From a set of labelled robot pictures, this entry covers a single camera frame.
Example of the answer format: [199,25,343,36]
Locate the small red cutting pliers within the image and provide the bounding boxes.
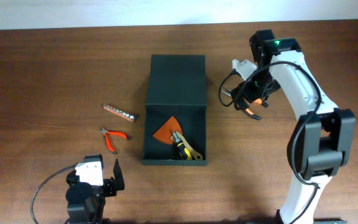
[99,127,131,155]

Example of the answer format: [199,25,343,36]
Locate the orange scraper with tan handle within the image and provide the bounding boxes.
[152,116,203,161]

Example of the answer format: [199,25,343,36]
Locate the yellow black ratchet screwdriver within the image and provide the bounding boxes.
[172,131,193,160]

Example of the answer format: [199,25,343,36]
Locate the orange black needle-nose pliers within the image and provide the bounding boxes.
[221,88,261,120]

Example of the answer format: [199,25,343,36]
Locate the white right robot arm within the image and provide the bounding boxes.
[229,30,356,223]

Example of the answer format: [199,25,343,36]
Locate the black open box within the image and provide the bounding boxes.
[142,55,208,166]

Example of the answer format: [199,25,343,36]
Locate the orange socket bit rail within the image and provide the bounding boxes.
[103,104,135,122]

